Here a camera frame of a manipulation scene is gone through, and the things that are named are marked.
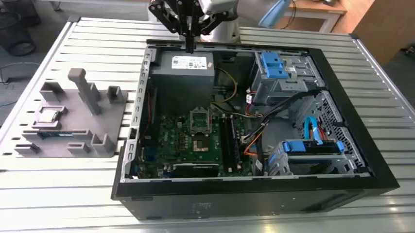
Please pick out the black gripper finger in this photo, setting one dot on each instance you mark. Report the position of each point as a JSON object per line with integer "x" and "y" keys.
{"x": 171, "y": 19}
{"x": 211, "y": 24}

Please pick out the silver green CPU chip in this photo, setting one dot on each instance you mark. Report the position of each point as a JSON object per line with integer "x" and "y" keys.
{"x": 50, "y": 115}

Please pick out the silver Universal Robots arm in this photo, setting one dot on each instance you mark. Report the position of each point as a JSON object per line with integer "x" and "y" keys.
{"x": 223, "y": 31}

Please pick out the black CPU socket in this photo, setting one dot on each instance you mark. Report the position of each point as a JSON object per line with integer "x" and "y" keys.
{"x": 200, "y": 145}

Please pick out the grey power supply unit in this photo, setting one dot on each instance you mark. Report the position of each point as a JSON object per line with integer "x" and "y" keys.
{"x": 182, "y": 80}

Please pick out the blue drive latch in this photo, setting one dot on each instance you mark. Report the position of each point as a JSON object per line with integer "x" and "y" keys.
{"x": 275, "y": 70}

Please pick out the wood-top white table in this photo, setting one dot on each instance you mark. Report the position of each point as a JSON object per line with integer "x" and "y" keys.
{"x": 318, "y": 9}

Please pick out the grey metal drive cage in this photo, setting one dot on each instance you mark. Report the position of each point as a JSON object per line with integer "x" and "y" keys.
{"x": 291, "y": 85}

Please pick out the white power connector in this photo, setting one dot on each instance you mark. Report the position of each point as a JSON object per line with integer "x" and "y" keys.
{"x": 243, "y": 139}

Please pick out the grey plastic parts rack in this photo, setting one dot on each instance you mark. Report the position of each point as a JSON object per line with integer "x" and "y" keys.
{"x": 78, "y": 116}

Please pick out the black RAM slot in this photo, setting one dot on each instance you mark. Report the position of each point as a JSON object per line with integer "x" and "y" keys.
{"x": 223, "y": 145}

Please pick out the green Dell motherboard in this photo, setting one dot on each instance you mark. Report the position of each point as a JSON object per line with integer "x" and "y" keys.
{"x": 171, "y": 145}

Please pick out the wooden cabinet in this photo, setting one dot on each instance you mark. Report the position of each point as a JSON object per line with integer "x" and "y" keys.
{"x": 386, "y": 24}

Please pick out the hard disk in blue carrier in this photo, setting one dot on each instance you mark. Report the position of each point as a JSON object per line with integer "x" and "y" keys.
{"x": 293, "y": 146}

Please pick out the blue RAM stick on rack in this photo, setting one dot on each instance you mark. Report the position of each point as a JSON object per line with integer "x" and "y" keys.
{"x": 55, "y": 134}

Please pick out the black graphics card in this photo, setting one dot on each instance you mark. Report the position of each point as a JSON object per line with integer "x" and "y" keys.
{"x": 194, "y": 170}

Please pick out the metal disk bay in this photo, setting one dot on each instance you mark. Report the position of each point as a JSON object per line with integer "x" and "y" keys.
{"x": 325, "y": 160}

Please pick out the black open PC case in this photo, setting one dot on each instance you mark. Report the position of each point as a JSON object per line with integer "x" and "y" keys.
{"x": 227, "y": 201}

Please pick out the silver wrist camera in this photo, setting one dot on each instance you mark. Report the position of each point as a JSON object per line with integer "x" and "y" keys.
{"x": 216, "y": 6}

